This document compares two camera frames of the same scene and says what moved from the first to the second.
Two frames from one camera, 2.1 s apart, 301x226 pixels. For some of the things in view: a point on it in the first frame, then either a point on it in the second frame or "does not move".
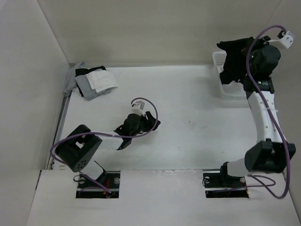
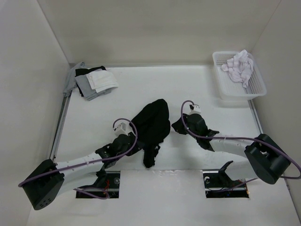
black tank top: x=234 y=64 to x=151 y=125
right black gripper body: x=253 y=54 to x=185 y=116
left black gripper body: x=141 y=127 to x=132 y=148
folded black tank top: x=85 y=71 does not move
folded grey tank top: x=87 y=91 does not move
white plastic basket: x=232 y=91 does not move
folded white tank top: x=101 y=80 does not move
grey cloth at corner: x=71 y=83 does not move
